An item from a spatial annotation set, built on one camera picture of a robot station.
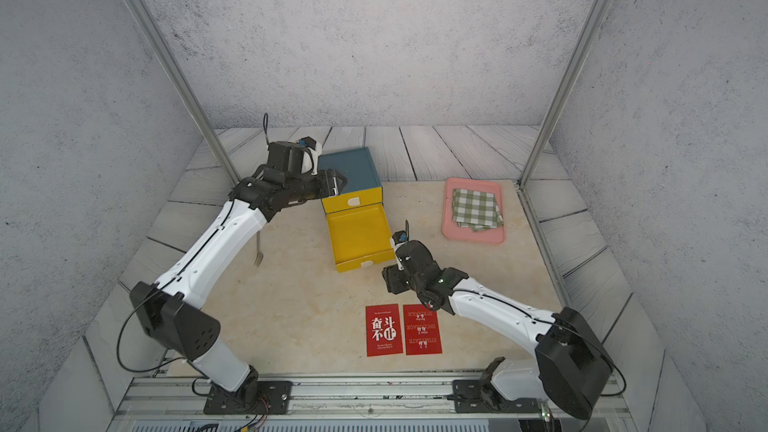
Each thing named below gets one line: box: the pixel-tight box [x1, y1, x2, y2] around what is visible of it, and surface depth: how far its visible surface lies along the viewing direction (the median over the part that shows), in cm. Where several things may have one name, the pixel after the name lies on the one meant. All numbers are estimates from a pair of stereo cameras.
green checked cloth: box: [452, 189, 504, 232], surface depth 113 cm
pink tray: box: [442, 178, 505, 245], surface depth 110 cm
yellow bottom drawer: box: [326, 203, 395, 273], surface depth 97 cm
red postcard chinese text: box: [365, 304, 403, 357], surface depth 86 cm
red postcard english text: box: [403, 304, 443, 356], surface depth 86 cm
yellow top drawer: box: [321, 186, 384, 214], surface depth 93 cm
